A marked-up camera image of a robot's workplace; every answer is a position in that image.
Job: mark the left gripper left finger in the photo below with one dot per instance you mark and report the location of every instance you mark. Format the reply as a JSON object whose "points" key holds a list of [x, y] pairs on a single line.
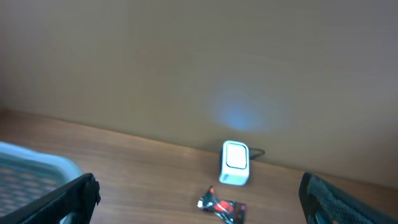
{"points": [[73, 202]]}

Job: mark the white barcode scanner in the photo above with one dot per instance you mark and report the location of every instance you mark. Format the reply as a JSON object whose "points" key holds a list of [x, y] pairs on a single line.
{"points": [[234, 163]]}

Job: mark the black red snack packet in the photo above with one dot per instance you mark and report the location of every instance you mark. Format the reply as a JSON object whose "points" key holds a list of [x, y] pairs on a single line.
{"points": [[231, 212]]}

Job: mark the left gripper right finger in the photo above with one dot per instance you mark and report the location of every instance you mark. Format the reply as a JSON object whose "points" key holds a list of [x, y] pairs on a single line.
{"points": [[323, 203]]}

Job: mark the grey plastic mesh basket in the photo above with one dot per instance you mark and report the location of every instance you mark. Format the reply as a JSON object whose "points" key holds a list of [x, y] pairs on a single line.
{"points": [[27, 175]]}

